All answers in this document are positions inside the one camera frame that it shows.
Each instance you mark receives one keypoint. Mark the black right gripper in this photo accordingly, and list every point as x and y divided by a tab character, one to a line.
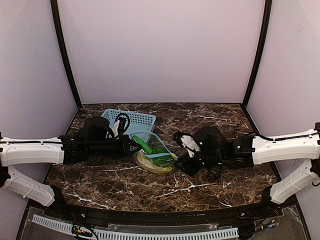
194	163

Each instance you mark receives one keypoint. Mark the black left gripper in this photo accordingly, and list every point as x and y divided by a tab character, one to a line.
125	144

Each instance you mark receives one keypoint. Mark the green toy bell pepper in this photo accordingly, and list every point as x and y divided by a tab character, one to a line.
162	157

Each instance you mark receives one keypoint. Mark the long green toy cucumber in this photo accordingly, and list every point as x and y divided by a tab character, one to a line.
146	149

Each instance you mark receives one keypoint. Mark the yellow toy banana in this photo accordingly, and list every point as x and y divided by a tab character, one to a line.
148	165

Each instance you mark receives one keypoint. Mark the clear zip top bag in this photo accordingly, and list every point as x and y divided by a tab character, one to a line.
153	141

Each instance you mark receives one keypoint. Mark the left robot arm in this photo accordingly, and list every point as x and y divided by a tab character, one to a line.
95	139

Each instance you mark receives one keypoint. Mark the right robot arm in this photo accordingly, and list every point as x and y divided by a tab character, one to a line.
209	149

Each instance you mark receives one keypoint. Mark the light blue plastic basket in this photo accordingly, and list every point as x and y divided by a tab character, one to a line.
138	121

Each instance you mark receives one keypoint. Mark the white slotted cable duct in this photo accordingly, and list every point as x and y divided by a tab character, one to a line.
137	232

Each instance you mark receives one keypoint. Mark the black front frame rail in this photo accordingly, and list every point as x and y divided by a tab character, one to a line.
249	218

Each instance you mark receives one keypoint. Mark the left black corner post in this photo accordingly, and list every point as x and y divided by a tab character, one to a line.
63	52

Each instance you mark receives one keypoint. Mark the black corner post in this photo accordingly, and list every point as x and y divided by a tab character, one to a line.
259	52
63	52

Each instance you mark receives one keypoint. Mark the right black corner post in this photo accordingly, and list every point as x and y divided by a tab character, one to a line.
259	52

